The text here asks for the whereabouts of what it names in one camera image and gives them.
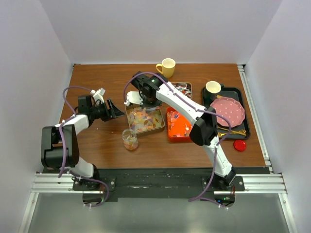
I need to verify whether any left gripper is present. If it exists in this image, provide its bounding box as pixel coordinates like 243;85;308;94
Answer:
89;99;124;122

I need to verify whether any silver tin of gummies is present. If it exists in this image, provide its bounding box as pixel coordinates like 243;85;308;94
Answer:
125;105;165;135

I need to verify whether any clear plastic jar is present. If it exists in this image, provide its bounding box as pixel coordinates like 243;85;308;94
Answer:
122;129;138;151

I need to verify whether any gold tin of lollipops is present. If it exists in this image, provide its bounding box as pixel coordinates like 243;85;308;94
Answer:
172;82;192;99

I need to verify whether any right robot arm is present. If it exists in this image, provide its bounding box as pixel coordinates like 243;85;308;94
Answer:
123;71;236;191

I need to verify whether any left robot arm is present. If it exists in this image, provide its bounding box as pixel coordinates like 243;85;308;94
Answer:
41;95;124;190

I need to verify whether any orange tray of candies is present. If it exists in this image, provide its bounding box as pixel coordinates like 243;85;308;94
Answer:
166;107;192;143

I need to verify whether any yellow mug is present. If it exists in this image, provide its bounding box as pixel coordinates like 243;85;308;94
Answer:
155;58;176;78

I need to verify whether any dark green cup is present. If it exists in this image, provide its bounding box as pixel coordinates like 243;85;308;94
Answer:
203;81;224;102

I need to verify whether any pink dotted plate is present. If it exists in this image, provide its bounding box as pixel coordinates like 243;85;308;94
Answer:
210;97;245;128

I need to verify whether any gold fork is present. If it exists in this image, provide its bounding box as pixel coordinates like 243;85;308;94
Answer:
218;126;246;137

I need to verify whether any red jar lid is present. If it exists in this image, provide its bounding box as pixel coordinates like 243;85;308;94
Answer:
233;140;247;151

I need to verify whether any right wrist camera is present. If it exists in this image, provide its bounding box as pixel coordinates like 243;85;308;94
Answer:
124;91;143;106

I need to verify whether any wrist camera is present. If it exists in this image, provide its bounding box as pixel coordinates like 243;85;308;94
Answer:
90;88;105;103
124;91;143;106

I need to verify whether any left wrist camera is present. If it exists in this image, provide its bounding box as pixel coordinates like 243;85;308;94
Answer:
90;88;105;103

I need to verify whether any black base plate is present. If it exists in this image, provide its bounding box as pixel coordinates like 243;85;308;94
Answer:
72;167;243;202

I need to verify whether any aluminium rail frame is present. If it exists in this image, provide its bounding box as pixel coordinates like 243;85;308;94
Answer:
23;64;296;233

